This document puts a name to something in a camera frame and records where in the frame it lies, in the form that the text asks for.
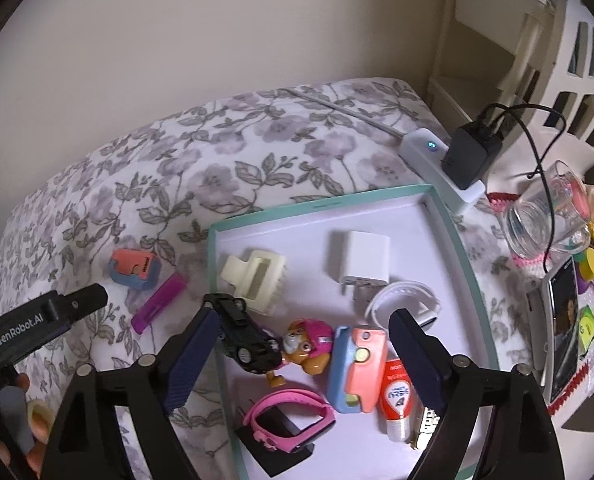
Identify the white charger plug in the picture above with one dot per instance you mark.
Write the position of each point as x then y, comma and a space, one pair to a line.
359, 255

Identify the grey floral blanket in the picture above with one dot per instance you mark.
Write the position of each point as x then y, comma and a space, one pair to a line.
127, 175

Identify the small orange blue puzzle toy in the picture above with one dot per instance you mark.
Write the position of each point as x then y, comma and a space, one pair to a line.
132, 267

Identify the red white crochet mat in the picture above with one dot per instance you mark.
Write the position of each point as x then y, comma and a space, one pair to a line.
572, 390

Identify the white power strip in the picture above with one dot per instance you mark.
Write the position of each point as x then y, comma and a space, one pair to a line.
422, 147

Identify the beige tape roll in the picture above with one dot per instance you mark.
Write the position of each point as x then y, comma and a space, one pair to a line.
44, 406

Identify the pink brown puppy toy figure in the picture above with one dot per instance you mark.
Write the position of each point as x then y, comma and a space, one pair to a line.
312, 340

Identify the black smartphone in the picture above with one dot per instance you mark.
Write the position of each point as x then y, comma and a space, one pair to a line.
567, 330

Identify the black toy car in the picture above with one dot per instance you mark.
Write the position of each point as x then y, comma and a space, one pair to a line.
247, 340

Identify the yellow sticky note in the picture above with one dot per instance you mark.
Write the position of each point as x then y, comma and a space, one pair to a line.
587, 330

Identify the orange toothpaste tube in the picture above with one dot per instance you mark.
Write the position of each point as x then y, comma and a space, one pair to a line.
394, 400

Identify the white smartwatch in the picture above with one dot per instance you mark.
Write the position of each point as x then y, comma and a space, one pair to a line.
402, 292

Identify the black power adapter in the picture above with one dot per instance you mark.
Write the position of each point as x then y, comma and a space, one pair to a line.
469, 157

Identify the clear glass jar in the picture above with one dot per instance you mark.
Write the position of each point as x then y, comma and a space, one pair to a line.
532, 230

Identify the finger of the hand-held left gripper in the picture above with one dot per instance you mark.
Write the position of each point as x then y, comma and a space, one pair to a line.
84, 300

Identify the pink kids watch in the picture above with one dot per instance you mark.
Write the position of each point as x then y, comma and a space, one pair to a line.
287, 400

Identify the black charger plug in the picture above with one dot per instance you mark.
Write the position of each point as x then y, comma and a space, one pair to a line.
272, 460

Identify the person's left hand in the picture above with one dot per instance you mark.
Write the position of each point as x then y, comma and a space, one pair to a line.
39, 440

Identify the grey phone stand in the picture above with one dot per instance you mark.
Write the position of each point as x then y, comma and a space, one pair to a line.
537, 320

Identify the pile of colourful small toys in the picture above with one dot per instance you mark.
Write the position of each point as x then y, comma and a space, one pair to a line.
589, 262

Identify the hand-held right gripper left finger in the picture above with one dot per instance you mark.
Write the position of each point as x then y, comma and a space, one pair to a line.
189, 360

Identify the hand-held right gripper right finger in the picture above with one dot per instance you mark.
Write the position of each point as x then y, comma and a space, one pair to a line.
417, 355

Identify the teal white cardboard tray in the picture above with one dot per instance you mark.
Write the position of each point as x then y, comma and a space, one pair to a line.
302, 240

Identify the cream hair claw clip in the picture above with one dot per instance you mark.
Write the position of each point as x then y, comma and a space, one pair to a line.
237, 270

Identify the gold patterned harmonica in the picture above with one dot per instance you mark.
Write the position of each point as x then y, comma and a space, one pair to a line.
424, 430

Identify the large orange blue toy case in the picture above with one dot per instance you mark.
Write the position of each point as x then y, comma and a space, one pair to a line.
357, 375

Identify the purple plastic stick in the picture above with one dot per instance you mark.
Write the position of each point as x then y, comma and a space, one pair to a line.
159, 302

